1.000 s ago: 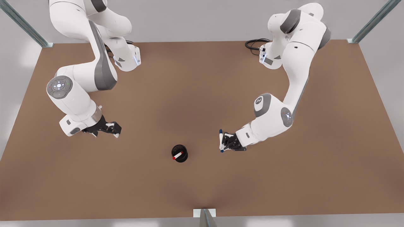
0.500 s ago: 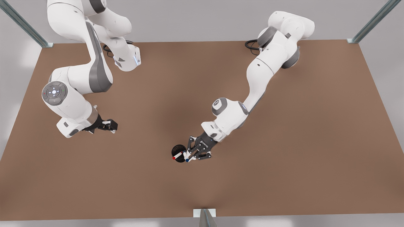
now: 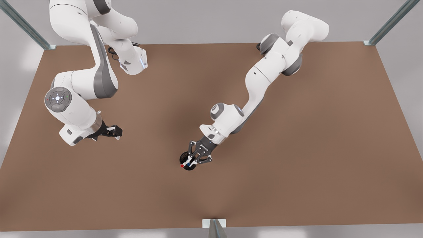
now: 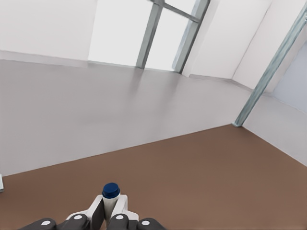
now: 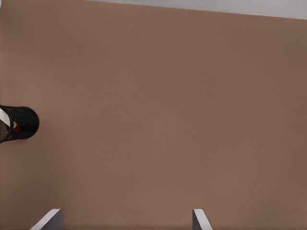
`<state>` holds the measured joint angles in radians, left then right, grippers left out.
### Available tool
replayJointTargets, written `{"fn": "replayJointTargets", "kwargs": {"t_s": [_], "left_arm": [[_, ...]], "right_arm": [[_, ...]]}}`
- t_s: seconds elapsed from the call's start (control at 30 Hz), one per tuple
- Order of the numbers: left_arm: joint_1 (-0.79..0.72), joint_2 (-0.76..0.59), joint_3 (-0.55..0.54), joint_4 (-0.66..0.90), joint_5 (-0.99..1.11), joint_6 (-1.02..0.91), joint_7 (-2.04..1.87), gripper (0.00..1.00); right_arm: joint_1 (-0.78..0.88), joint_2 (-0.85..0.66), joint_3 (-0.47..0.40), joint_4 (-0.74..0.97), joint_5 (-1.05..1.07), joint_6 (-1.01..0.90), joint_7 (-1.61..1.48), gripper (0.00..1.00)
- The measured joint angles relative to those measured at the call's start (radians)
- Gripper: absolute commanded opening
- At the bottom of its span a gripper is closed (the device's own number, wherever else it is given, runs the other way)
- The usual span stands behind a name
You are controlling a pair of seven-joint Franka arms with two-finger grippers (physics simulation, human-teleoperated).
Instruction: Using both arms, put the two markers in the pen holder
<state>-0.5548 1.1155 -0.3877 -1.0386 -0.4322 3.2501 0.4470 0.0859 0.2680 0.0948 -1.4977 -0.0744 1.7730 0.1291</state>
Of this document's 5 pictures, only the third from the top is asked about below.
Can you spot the white pen red tip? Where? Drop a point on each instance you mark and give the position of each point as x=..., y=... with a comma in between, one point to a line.
x=183, y=165

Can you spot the black round pen holder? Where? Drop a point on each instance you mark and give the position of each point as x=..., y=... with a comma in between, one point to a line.
x=185, y=159

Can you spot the silver frame post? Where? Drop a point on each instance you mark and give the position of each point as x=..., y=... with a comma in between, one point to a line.
x=23, y=23
x=391, y=22
x=214, y=228

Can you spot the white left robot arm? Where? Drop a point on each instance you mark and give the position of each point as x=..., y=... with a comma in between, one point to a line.
x=264, y=76

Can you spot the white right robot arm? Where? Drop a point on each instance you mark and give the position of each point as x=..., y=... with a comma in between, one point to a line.
x=76, y=82

